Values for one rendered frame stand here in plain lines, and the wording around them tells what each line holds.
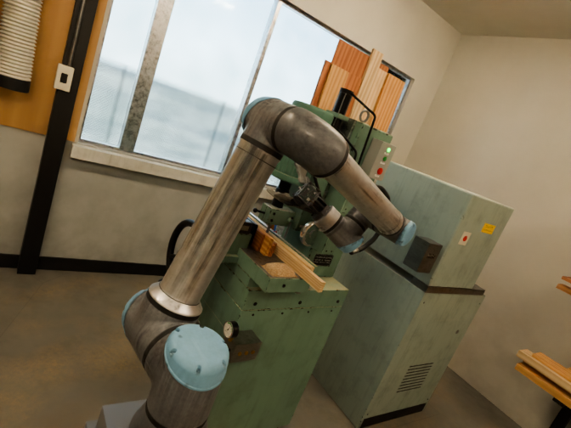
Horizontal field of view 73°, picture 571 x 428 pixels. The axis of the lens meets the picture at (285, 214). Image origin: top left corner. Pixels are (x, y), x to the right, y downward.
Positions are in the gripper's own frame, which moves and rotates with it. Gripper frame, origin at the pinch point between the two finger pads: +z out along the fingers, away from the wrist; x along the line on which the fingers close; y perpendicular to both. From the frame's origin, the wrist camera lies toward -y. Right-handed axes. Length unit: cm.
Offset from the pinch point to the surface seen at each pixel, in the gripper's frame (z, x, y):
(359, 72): -2, -159, -138
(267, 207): -8.1, 4.1, -28.1
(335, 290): -57, 7, -36
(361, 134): -14.3, -42.0, -12.4
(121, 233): 38, 54, -162
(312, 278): -35.4, 16.9, -7.2
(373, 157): -24.9, -40.0, -14.4
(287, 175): -3.9, -7.8, -16.3
